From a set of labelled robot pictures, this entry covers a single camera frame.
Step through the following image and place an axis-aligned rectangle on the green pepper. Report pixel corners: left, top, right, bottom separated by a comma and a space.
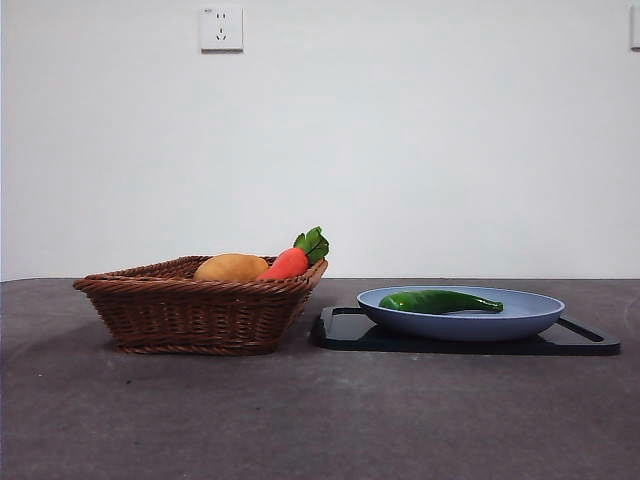
377, 289, 505, 317

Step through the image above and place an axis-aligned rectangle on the blue round plate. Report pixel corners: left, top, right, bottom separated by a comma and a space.
356, 285, 567, 343

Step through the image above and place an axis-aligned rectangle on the orange carrot with green leaves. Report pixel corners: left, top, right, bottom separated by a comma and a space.
256, 226, 331, 281

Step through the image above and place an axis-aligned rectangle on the yellow-brown potato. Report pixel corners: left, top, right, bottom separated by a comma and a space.
192, 252, 270, 282

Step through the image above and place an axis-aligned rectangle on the black rectangular tray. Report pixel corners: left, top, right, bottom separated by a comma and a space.
310, 305, 623, 358

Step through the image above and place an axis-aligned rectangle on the brown wicker basket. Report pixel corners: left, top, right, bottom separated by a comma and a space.
72, 255, 330, 357

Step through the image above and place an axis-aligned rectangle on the white wall socket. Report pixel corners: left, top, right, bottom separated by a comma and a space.
200, 5, 245, 54

